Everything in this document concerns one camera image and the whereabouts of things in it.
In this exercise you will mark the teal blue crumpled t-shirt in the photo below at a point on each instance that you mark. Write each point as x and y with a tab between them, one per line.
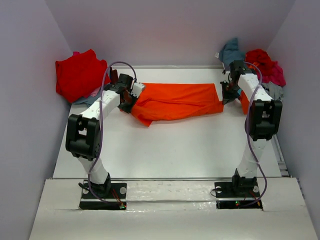
231	52

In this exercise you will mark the grey crumpled t-shirt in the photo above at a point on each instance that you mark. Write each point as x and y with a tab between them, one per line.
274	91

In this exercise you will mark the folded maroon t-shirt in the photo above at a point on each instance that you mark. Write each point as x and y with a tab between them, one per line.
113	75

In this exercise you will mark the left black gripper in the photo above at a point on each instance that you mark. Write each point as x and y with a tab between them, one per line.
127	109

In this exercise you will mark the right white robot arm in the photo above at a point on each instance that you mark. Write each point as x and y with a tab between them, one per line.
263	115

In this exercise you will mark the orange t-shirt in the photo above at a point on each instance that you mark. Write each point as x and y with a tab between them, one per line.
244	102
176	101

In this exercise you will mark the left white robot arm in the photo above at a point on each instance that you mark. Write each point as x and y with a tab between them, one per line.
84	131

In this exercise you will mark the folded light blue t-shirt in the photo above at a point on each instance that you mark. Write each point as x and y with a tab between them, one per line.
87	100

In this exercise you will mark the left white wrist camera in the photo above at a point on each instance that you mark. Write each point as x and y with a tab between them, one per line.
137	89

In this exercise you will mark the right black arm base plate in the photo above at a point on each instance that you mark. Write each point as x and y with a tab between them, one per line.
229	199

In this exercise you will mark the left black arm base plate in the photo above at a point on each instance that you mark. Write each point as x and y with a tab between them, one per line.
115	200

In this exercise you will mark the folded red t-shirt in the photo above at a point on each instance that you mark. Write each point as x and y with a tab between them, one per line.
80	75

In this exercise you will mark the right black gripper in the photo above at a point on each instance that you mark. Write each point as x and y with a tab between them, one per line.
227	97

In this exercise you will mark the folded pink t-shirt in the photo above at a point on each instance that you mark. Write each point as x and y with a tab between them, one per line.
95	92

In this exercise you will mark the red crumpled t-shirt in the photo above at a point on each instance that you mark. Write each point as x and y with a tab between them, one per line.
261	59

